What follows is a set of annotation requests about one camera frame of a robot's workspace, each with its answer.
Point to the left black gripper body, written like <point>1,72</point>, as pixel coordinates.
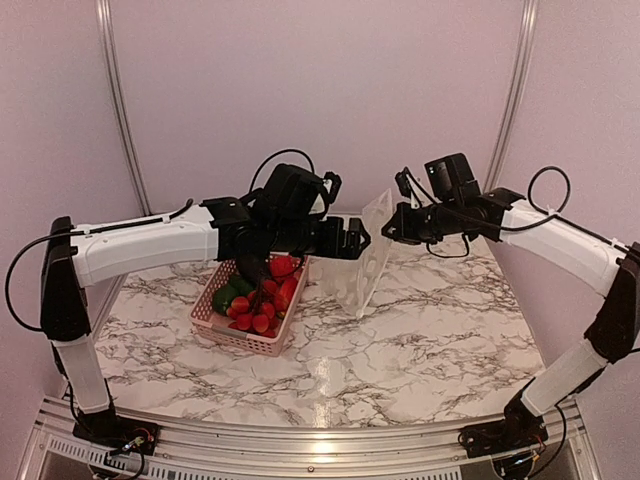
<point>294,236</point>

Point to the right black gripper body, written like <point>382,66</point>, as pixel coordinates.
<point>426,230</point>

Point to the clear zip top bag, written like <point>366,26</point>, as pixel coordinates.
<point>352,283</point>

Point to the green toy pepper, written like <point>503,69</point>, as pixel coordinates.
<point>223,298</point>

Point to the pink perforated plastic basket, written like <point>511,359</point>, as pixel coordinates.
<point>213,326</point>

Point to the purple toy eggplant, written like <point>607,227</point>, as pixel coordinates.
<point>254,269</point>

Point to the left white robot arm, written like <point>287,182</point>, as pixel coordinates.
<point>288,215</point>

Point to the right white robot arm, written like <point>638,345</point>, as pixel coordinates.
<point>452,203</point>

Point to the red toy ball fruit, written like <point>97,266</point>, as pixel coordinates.
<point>283,267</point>

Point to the red cherry bunch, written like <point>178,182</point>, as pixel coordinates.
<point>256,313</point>

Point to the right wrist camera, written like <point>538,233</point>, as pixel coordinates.
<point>406,188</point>

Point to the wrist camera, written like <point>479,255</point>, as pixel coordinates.
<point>406,188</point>
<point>328,192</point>

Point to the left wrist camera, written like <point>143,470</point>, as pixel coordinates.
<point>328,192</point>

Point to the right aluminium corner post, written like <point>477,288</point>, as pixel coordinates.
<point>515,94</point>

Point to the aluminium corner post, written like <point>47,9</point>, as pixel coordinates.
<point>515,94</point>
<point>108,42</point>

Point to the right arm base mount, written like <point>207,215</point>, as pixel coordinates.
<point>500,436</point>

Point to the aluminium front frame rail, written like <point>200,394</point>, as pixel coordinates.
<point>192,449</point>

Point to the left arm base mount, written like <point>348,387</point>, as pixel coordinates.
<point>120,434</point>

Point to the left aluminium corner post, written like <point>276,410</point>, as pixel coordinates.
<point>108,42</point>

